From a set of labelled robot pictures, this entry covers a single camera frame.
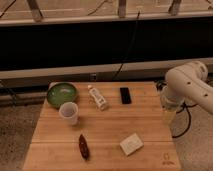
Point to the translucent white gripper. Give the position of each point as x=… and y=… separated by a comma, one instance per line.
x=170, y=101

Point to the black eraser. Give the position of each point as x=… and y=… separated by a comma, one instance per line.
x=125, y=95

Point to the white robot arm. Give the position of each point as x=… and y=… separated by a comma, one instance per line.
x=186, y=81

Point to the white sponge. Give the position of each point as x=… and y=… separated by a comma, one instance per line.
x=131, y=144

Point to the wooden cutting board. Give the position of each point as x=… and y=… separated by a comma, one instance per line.
x=55, y=144

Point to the white tube bottle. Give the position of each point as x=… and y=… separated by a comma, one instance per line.
x=98, y=97

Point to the dark red chili pepper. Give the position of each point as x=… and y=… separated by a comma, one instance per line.
x=83, y=147

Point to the white plastic cup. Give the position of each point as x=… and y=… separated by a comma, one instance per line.
x=69, y=112

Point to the green bowl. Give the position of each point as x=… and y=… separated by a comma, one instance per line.
x=61, y=93

